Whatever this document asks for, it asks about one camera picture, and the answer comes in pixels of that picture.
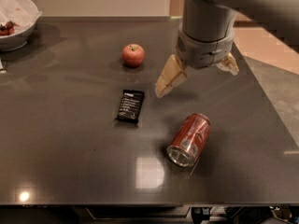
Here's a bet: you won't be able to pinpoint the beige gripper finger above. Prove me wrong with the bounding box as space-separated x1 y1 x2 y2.
155 54 189 98
216 53 239 76

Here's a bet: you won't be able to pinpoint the red coke can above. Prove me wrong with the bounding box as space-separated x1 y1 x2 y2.
166 113 211 167

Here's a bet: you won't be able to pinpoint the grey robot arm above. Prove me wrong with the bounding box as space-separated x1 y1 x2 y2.
155 0 299 98

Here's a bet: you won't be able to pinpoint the red apple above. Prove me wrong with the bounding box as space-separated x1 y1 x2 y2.
121 44 145 68

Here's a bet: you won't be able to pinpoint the black snack bar wrapper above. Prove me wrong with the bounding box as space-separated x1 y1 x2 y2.
116 90 145 124

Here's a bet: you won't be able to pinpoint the red strawberries in bowl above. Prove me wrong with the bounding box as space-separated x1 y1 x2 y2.
0 21 17 36

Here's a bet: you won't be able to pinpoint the white bowl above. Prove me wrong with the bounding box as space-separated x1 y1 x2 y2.
0 0 43 52

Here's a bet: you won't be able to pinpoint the white napkin in bowl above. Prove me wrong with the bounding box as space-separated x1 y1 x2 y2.
0 0 42 26

